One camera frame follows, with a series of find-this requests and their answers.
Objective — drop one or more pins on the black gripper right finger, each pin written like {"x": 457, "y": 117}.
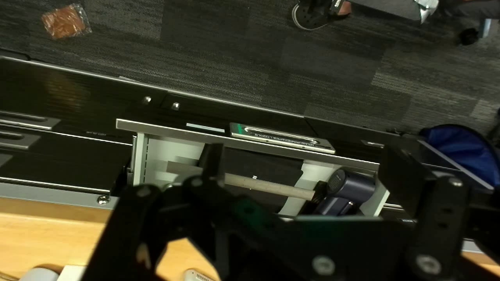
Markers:
{"x": 448, "y": 209}

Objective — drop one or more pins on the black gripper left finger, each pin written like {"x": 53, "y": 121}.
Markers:
{"x": 146, "y": 218}

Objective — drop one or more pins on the white open drawer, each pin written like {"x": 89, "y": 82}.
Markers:
{"x": 298, "y": 153}

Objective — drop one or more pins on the blue bag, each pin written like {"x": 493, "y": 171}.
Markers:
{"x": 468, "y": 148}

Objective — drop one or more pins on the dark blue cylindrical object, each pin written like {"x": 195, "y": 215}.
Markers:
{"x": 345, "y": 192}

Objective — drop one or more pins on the orange snack packet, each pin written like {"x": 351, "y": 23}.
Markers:
{"x": 67, "y": 22}

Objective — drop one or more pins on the black shoe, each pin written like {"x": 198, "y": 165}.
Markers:
{"x": 314, "y": 14}

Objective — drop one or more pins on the wooden handled tool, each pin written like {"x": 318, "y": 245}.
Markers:
{"x": 246, "y": 181}

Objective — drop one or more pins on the black cabinet frame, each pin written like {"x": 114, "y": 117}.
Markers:
{"x": 60, "y": 140}

